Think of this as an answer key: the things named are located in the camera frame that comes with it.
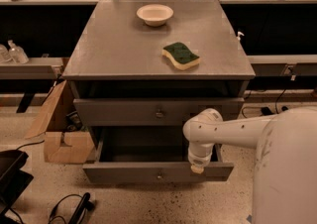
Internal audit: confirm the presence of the green yellow sponge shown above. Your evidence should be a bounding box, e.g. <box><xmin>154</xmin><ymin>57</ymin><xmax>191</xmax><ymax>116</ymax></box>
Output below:
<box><xmin>161</xmin><ymin>42</ymin><xmax>200</xmax><ymax>70</ymax></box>

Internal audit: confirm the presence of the white bowl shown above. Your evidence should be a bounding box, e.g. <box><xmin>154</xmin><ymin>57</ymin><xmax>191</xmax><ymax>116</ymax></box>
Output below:
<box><xmin>137</xmin><ymin>4</ymin><xmax>173</xmax><ymax>27</ymax></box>

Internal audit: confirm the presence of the grey drawer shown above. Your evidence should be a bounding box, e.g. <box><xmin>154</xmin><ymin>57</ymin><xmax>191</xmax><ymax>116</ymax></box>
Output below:
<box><xmin>73</xmin><ymin>98</ymin><xmax>244</xmax><ymax>127</ymax></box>
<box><xmin>83</xmin><ymin>126</ymin><xmax>234</xmax><ymax>184</ymax></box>

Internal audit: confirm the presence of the grey drawer cabinet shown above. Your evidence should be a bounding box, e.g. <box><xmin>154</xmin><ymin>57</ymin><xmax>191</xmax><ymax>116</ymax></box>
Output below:
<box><xmin>62</xmin><ymin>0</ymin><xmax>257</xmax><ymax>180</ymax></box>

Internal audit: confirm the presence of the white pump bottle top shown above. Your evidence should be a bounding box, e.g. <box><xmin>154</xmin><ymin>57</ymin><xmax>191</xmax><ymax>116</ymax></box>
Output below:
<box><xmin>237</xmin><ymin>31</ymin><xmax>245</xmax><ymax>41</ymax></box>

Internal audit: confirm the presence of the black tool with cable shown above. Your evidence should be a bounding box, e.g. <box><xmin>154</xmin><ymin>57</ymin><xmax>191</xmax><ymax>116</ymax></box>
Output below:
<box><xmin>48</xmin><ymin>192</ymin><xmax>95</xmax><ymax>224</ymax></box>

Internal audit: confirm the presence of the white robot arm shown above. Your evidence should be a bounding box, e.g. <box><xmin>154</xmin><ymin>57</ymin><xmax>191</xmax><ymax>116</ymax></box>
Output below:
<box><xmin>183</xmin><ymin>106</ymin><xmax>317</xmax><ymax>224</ymax></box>

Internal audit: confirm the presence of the clear bottle at edge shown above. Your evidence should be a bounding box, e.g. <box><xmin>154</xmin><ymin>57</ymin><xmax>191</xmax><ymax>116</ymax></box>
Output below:
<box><xmin>0</xmin><ymin>45</ymin><xmax>12</xmax><ymax>62</ymax></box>

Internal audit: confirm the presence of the black tray stack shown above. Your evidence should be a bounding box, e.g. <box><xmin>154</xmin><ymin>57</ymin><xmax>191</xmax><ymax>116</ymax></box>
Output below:
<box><xmin>0</xmin><ymin>150</ymin><xmax>34</xmax><ymax>217</ymax></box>

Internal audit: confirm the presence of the cardboard box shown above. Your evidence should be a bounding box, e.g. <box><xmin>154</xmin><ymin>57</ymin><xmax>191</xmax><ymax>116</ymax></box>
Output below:
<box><xmin>25</xmin><ymin>81</ymin><xmax>94</xmax><ymax>165</ymax></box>

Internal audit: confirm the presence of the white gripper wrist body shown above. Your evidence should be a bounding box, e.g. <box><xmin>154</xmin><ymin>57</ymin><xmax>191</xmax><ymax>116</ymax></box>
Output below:
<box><xmin>182</xmin><ymin>108</ymin><xmax>223</xmax><ymax>168</ymax></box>

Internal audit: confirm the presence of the black floor cable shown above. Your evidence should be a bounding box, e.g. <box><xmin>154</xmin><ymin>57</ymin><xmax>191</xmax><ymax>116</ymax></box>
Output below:
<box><xmin>241</xmin><ymin>87</ymin><xmax>290</xmax><ymax>119</ymax></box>

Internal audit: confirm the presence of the grey top drawer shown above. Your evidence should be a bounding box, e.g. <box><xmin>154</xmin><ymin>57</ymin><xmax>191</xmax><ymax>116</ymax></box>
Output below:
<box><xmin>73</xmin><ymin>98</ymin><xmax>244</xmax><ymax>127</ymax></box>

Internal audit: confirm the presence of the grey metal shelf rail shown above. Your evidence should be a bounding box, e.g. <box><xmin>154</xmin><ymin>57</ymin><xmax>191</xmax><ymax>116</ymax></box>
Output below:
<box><xmin>0</xmin><ymin>57</ymin><xmax>63</xmax><ymax>80</ymax></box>

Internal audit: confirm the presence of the clear sanitizer bottle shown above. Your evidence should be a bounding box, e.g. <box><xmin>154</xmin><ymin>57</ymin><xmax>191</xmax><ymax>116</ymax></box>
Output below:
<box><xmin>8</xmin><ymin>40</ymin><xmax>29</xmax><ymax>64</ymax></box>

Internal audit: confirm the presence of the black power adapter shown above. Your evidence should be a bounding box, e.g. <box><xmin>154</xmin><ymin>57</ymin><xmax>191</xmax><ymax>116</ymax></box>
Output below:
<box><xmin>261</xmin><ymin>107</ymin><xmax>272</xmax><ymax>116</ymax></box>

